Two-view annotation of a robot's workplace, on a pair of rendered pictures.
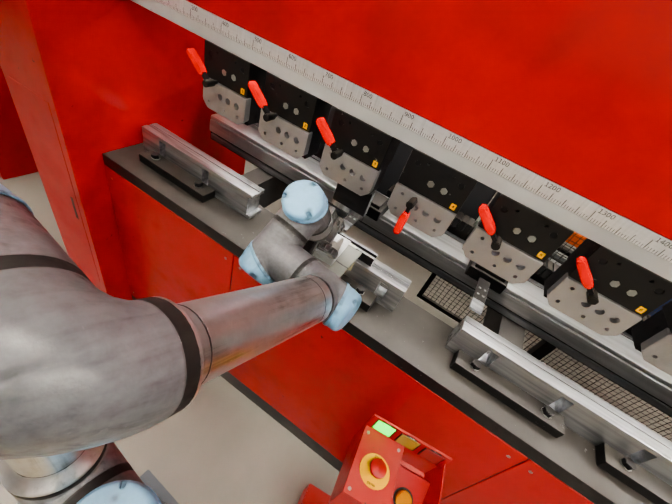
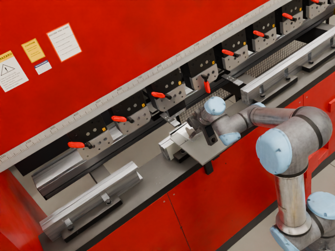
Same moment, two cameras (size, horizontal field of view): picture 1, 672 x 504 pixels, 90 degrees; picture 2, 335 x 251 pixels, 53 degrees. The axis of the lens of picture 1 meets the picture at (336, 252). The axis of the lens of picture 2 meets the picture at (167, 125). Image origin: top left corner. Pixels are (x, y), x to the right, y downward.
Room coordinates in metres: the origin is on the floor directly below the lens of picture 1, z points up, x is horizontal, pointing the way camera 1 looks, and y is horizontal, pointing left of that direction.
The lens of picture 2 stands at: (-0.21, 0.89, 2.07)
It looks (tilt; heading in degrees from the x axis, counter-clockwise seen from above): 38 degrees down; 321
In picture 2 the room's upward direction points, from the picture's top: 19 degrees counter-clockwise
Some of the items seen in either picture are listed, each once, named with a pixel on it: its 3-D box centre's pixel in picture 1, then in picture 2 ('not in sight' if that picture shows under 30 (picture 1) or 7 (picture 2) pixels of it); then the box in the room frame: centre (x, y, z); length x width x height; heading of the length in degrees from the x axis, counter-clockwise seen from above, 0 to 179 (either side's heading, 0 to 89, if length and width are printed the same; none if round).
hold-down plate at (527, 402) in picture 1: (505, 391); (275, 89); (0.55, -0.55, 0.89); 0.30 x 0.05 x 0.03; 73
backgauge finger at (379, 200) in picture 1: (361, 209); (163, 114); (0.93, -0.03, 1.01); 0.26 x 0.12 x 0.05; 163
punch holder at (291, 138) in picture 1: (294, 115); (128, 110); (0.84, 0.23, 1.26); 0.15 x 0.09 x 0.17; 73
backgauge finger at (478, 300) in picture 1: (485, 282); (225, 75); (0.80, -0.45, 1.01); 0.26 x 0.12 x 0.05; 163
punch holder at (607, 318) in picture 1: (603, 284); (259, 31); (0.61, -0.54, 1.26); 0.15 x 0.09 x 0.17; 73
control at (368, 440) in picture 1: (389, 481); (303, 148); (0.29, -0.31, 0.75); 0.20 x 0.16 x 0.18; 80
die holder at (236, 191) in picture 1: (201, 169); (93, 199); (0.94, 0.54, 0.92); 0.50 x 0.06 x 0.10; 73
